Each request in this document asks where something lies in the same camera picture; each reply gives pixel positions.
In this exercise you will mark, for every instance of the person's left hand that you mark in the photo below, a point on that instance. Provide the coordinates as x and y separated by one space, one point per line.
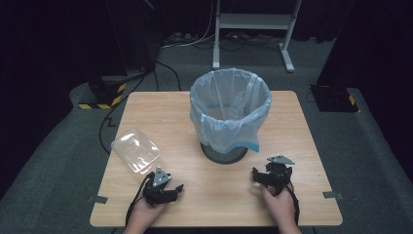
142 214

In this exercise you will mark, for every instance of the white metal stand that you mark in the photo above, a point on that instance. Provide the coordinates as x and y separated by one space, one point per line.
253 21

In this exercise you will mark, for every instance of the dark curtain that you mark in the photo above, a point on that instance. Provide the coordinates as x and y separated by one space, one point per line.
376 65
48 48

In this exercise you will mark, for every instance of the trash bin with blue bag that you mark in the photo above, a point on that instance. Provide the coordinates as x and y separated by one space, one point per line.
227 130

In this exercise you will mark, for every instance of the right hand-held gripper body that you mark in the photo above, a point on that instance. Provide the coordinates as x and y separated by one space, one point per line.
279 175

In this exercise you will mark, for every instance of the black stand base yellow mark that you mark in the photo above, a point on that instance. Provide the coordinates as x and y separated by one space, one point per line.
334 99

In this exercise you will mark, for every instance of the black yellow striped stand base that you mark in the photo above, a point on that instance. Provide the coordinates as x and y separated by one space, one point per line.
104 102

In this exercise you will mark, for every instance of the dark grey trash bin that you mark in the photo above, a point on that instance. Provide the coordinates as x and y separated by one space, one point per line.
224 156

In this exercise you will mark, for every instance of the grey tape piece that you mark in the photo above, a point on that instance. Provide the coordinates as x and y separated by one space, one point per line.
97 199
332 195

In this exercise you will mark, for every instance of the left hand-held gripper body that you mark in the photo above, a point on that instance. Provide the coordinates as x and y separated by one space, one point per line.
155 190

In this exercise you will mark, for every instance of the person's right hand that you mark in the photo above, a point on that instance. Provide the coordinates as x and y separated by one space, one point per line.
281 208

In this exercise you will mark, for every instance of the clear plastic container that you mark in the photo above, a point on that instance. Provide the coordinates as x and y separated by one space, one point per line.
136 150

